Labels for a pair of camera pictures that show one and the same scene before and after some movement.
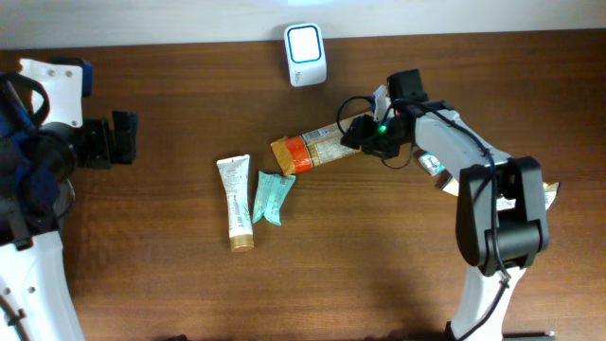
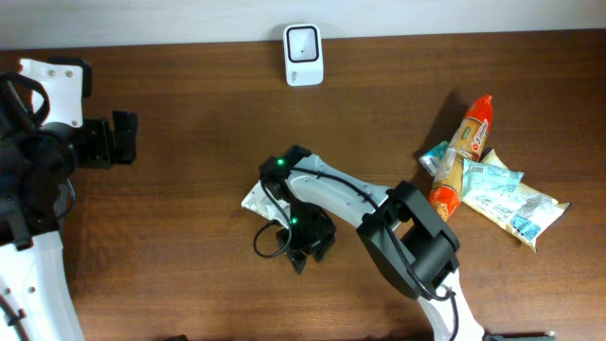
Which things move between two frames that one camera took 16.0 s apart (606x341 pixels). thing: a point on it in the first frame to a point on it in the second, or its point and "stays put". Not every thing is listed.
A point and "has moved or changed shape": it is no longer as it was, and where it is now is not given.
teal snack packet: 271,189 has moved or changed shape
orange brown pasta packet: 300,152 to 466,142
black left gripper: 99,142 stays put
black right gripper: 367,134 to 308,244
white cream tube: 236,176 to 258,201
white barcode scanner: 305,45 stays put
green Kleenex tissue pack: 431,163 stays put
